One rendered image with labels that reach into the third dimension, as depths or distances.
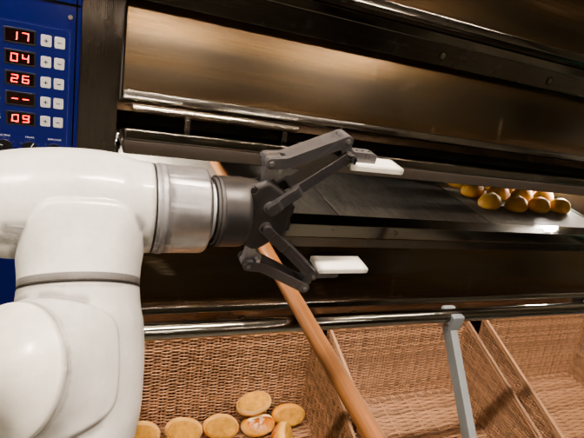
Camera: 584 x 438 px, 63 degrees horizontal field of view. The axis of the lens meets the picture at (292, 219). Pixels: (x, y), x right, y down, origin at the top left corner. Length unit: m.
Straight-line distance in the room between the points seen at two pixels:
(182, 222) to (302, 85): 0.69
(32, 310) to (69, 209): 0.09
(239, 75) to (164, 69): 0.15
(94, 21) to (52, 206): 0.61
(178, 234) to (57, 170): 0.12
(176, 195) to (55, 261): 0.12
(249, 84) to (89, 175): 0.65
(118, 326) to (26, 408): 0.09
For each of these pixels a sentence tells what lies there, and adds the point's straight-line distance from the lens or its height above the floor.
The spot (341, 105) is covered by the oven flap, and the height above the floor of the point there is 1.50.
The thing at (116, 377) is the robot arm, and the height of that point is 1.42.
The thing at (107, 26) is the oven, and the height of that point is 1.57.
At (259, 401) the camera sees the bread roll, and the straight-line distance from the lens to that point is 1.42.
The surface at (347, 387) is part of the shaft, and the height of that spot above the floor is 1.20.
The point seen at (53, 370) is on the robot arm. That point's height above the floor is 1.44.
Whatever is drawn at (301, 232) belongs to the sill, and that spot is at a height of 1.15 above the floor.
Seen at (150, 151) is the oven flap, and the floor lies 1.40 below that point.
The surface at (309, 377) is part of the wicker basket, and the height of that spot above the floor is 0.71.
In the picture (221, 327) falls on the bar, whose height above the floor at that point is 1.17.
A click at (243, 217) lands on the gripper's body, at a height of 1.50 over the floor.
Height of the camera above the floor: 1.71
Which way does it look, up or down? 25 degrees down
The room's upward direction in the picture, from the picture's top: 15 degrees clockwise
